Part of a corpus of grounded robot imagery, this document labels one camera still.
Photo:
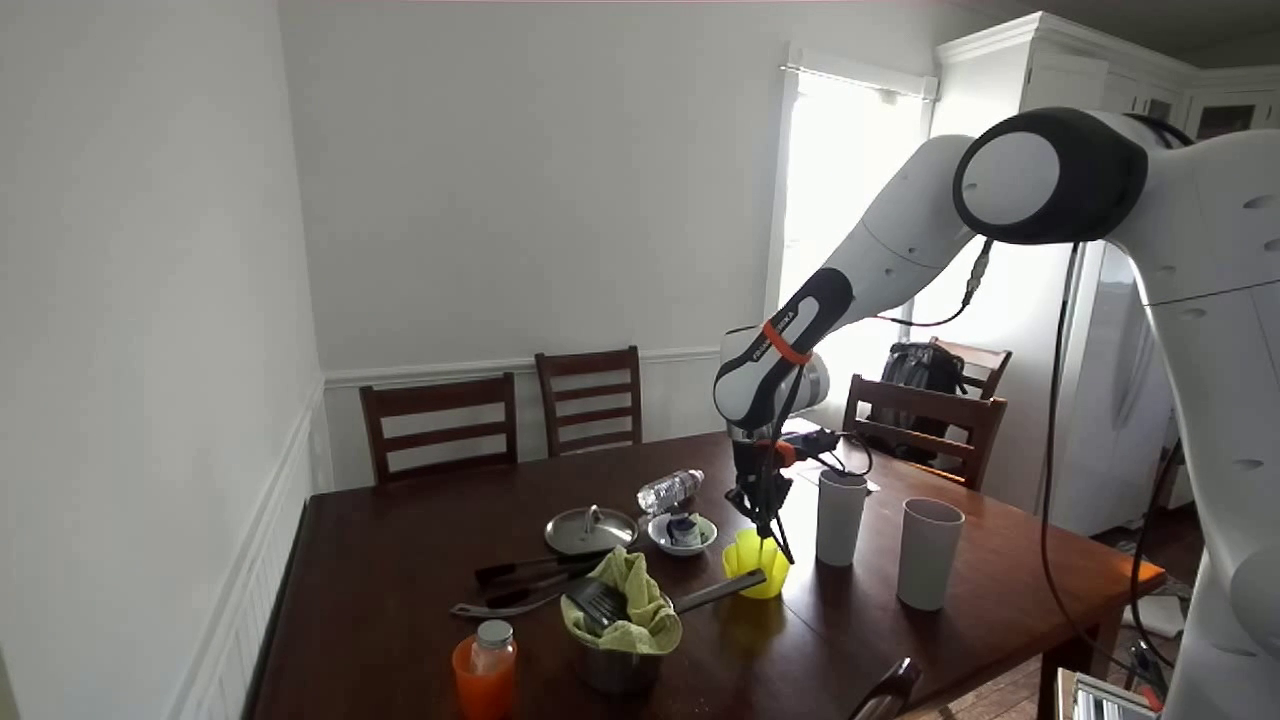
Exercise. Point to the dark wooden chair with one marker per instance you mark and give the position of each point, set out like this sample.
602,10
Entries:
591,401
437,426

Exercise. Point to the pot with yellow cloth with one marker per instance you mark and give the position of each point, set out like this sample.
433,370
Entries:
628,626

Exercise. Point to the clear plastic water bottle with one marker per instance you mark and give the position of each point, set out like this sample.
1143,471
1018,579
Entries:
671,489

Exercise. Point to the white tall cup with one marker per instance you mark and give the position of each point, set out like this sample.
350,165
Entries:
928,542
836,517

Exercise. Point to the black kitchen tongs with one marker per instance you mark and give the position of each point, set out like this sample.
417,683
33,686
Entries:
521,584

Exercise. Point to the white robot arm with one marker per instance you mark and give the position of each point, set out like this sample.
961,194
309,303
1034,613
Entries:
1197,224

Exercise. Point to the glass pot lid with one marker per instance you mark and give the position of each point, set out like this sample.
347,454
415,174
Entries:
591,530

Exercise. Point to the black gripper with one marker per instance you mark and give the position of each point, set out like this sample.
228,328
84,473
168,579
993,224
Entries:
763,489

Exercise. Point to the white bowl with items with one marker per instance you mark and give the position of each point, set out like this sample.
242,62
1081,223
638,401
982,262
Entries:
680,533

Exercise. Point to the orange juice bottle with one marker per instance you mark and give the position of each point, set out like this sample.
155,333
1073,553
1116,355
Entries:
487,674

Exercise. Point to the wooden chair by window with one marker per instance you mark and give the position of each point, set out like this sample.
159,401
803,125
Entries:
920,426

